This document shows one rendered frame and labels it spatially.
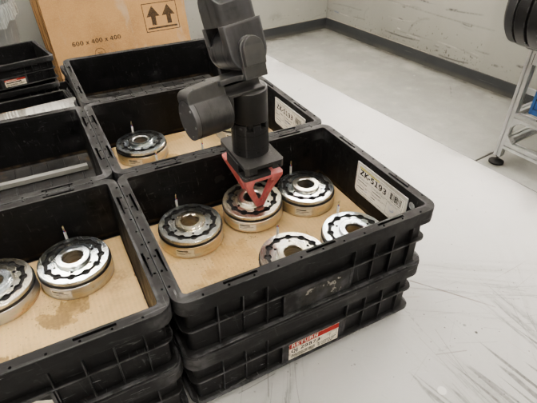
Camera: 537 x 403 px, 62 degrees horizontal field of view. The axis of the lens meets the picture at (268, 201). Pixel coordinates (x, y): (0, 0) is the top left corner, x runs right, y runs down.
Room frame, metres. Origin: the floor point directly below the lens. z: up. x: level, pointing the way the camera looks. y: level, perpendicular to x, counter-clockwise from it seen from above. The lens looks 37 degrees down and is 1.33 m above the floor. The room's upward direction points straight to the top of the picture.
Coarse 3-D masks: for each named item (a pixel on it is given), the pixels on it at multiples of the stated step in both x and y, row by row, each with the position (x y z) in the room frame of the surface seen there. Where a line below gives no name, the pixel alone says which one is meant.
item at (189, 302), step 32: (320, 128) 0.76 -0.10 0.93; (192, 160) 0.64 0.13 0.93; (128, 192) 0.55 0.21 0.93; (416, 192) 0.55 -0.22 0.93; (384, 224) 0.48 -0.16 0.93; (416, 224) 0.50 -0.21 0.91; (288, 256) 0.41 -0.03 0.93; (320, 256) 0.42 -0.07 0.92; (224, 288) 0.36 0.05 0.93; (256, 288) 0.38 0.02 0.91
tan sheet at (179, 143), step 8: (168, 136) 0.91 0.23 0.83; (176, 136) 0.91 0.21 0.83; (184, 136) 0.91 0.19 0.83; (208, 136) 0.91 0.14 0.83; (216, 136) 0.91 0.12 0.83; (168, 144) 0.87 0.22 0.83; (176, 144) 0.87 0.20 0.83; (184, 144) 0.87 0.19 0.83; (192, 144) 0.87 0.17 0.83; (200, 144) 0.87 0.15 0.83; (208, 144) 0.87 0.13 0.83; (216, 144) 0.87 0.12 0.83; (168, 152) 0.84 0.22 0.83; (176, 152) 0.84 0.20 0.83; (184, 152) 0.84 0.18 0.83
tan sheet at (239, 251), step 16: (336, 192) 0.69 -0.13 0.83; (336, 208) 0.64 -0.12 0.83; (352, 208) 0.64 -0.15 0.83; (224, 224) 0.60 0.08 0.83; (288, 224) 0.60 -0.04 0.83; (304, 224) 0.60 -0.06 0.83; (320, 224) 0.60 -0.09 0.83; (224, 240) 0.55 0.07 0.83; (240, 240) 0.55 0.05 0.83; (256, 240) 0.55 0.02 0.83; (208, 256) 0.52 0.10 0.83; (224, 256) 0.52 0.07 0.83; (240, 256) 0.52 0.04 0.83; (256, 256) 0.52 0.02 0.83; (176, 272) 0.48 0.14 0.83; (192, 272) 0.48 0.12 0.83; (208, 272) 0.48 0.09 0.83; (224, 272) 0.48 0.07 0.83; (240, 272) 0.48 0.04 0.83; (192, 288) 0.45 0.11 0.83
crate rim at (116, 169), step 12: (192, 84) 0.97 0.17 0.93; (132, 96) 0.90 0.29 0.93; (144, 96) 0.91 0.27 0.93; (288, 96) 0.90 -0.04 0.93; (84, 108) 0.84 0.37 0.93; (300, 108) 0.85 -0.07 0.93; (96, 120) 0.79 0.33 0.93; (312, 120) 0.79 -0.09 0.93; (96, 132) 0.74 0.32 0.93; (276, 132) 0.74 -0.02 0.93; (108, 144) 0.70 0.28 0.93; (108, 156) 0.66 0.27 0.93; (180, 156) 0.66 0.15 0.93; (192, 156) 0.66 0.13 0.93; (120, 168) 0.62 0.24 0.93; (132, 168) 0.62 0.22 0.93; (144, 168) 0.62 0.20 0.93
